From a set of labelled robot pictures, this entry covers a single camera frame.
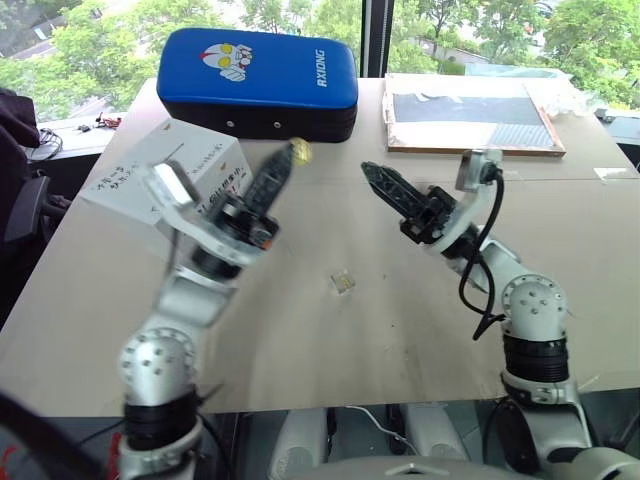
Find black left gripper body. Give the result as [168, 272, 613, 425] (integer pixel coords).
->
[214, 197, 282, 252]

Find black cables on sill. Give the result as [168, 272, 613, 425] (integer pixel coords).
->
[28, 127, 65, 162]

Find white robot leg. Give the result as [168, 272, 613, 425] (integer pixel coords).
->
[403, 402, 472, 462]
[269, 407, 332, 480]

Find blue cartoon kick pad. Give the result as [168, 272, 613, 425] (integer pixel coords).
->
[156, 27, 360, 145]

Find black rounded cover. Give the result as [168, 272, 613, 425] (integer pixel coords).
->
[491, 398, 540, 474]

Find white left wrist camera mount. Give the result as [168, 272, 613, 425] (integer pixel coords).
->
[144, 160, 266, 269]

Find small red black parts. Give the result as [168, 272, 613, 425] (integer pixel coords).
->
[77, 112, 125, 133]

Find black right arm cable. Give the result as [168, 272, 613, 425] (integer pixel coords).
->
[459, 167, 507, 342]

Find small clear plastic piece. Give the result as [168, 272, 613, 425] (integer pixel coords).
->
[329, 269, 357, 297]

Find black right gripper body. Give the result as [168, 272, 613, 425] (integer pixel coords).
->
[398, 185, 457, 246]

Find crumpled clear plastic wrap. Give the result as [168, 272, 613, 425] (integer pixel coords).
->
[539, 92, 604, 122]

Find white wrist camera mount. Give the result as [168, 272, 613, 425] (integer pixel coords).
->
[430, 148, 504, 259]
[144, 160, 266, 269]

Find white box with slot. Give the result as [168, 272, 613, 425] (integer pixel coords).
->
[79, 118, 252, 261]

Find black office chair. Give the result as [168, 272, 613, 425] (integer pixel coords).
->
[0, 87, 71, 284]

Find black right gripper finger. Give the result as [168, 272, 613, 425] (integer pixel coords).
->
[361, 163, 420, 222]
[361, 161, 430, 208]

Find thin white cable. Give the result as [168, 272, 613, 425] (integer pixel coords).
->
[344, 405, 417, 452]

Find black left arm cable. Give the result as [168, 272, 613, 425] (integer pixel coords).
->
[0, 389, 116, 480]

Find wooden framed dark board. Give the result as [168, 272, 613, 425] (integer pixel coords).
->
[383, 73, 567, 159]

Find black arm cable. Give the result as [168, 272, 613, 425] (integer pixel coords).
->
[459, 167, 507, 342]
[0, 389, 116, 480]

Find small yellow ball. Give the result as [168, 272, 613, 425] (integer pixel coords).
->
[290, 138, 314, 167]

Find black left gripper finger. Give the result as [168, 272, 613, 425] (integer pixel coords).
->
[232, 143, 294, 213]
[251, 147, 296, 221]

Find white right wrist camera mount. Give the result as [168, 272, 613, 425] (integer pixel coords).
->
[430, 148, 504, 259]

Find grey robot torso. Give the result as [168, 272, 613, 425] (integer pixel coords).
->
[279, 444, 640, 480]

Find black window frame post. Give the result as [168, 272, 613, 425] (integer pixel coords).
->
[360, 0, 397, 79]

